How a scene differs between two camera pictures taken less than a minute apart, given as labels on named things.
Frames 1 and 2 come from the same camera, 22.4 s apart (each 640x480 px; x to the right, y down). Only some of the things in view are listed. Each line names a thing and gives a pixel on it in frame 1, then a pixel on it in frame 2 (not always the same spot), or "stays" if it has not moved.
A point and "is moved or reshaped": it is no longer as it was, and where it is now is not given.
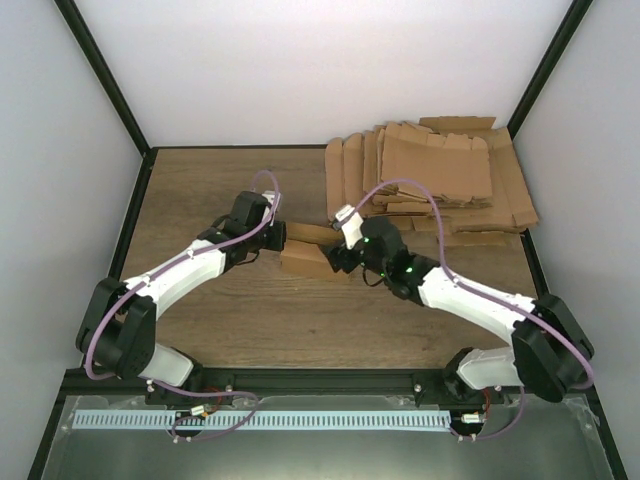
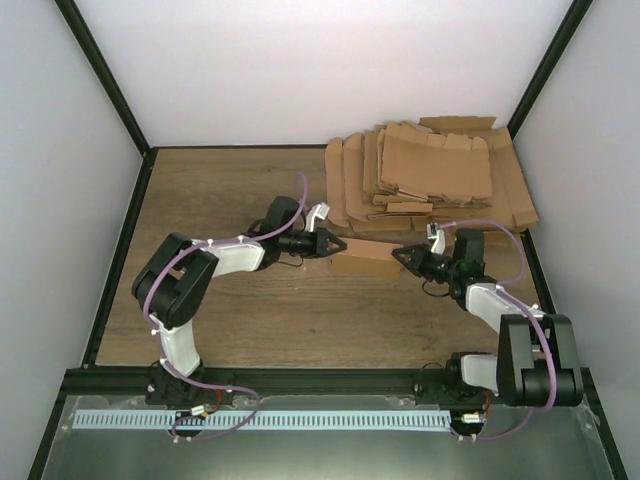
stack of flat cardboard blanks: x=461 y=176 stays
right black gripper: x=338 y=256 → x=422 y=251
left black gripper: x=278 y=241 → x=333 y=238
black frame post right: x=566 y=29 stays
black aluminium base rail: x=120 y=385 stays
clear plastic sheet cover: x=160 y=437 stays
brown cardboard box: x=302 y=255 is moved or reshaped
